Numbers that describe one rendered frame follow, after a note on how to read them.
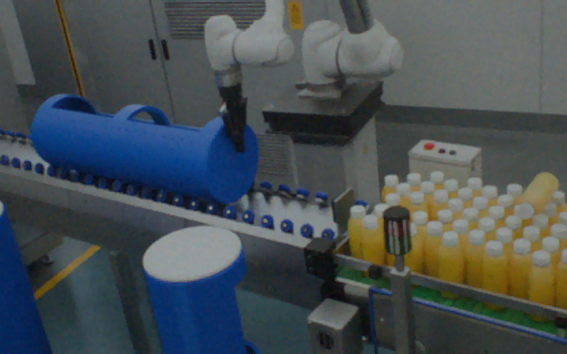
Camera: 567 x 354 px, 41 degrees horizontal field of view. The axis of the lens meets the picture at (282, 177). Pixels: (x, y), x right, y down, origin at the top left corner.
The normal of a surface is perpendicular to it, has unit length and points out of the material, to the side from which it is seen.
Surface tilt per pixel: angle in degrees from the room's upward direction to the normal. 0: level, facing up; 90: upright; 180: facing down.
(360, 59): 105
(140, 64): 90
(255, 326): 0
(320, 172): 90
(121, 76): 90
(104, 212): 70
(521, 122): 76
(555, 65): 90
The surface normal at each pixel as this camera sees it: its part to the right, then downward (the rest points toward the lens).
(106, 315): -0.13, -0.89
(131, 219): -0.58, 0.11
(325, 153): -0.45, 0.44
